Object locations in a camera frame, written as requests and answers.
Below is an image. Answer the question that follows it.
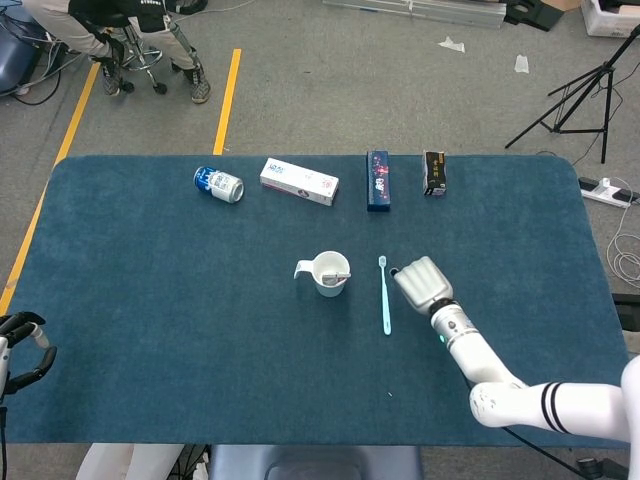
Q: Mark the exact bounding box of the blue white drink can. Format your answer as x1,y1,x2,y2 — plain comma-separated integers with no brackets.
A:
193,165,245,205

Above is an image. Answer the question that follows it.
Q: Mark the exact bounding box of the long yellow floor tape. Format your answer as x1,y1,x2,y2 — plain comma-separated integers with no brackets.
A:
0,62,104,316

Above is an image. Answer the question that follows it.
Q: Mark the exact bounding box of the blue padded chair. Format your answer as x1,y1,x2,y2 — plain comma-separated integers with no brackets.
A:
0,19,42,96

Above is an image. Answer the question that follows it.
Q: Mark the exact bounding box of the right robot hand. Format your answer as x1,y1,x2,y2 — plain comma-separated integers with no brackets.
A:
389,256,455,316

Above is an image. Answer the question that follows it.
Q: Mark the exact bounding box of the white storage bin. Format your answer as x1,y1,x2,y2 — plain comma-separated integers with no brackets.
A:
581,0,640,38

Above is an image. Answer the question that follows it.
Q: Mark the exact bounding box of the small black box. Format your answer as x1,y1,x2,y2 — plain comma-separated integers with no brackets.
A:
422,149,448,197

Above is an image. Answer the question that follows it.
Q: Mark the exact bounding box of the short yellow floor tape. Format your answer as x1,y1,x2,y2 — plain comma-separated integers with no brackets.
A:
212,48,243,156

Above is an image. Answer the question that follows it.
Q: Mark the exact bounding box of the white coiled cable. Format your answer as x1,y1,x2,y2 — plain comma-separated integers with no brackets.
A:
606,192,640,284

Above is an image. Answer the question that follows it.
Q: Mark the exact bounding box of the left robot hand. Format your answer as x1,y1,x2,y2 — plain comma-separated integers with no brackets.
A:
0,311,58,401

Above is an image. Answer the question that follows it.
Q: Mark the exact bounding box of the light blue toothbrush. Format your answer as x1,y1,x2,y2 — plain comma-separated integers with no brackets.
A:
378,255,394,336

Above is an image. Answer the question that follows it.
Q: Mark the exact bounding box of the pale blue handled cup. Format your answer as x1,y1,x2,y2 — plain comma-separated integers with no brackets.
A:
293,250,352,299

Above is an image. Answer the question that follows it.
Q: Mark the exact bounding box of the white robot body cover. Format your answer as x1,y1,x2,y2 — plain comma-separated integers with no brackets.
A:
74,443,186,480

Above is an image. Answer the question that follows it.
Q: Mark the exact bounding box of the white toothpaste tube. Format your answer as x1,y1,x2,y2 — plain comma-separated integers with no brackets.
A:
319,269,352,289

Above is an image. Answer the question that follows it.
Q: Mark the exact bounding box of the black tripod stand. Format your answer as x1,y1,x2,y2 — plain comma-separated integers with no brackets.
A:
504,22,640,165

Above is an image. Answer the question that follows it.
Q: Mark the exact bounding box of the aluminium rail stack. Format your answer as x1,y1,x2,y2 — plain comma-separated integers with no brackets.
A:
322,0,509,30

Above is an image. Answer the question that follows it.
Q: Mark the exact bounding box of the blue felt table mat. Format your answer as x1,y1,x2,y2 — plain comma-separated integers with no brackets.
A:
0,154,632,447

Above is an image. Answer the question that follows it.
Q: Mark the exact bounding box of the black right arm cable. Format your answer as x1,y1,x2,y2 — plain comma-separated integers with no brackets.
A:
499,424,601,480

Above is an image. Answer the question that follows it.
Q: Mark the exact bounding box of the chrome wheeled stool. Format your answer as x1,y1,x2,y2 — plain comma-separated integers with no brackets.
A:
99,12,169,96

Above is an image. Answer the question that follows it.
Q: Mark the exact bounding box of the white power strip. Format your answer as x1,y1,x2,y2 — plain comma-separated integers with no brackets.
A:
578,176,640,209

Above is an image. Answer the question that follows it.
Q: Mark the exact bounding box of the seated person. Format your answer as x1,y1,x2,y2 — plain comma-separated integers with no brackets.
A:
29,0,211,105

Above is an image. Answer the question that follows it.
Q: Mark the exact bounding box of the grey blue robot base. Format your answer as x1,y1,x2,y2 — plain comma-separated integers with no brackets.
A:
207,444,425,480

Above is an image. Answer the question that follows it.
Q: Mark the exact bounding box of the dark blue long box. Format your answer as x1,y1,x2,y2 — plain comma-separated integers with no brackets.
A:
366,150,393,213

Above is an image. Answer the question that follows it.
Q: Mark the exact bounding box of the long white toothpaste box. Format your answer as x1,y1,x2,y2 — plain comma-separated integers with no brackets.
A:
259,157,341,208

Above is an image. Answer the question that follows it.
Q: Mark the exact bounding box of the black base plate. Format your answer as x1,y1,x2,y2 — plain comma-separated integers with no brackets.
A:
503,0,564,32

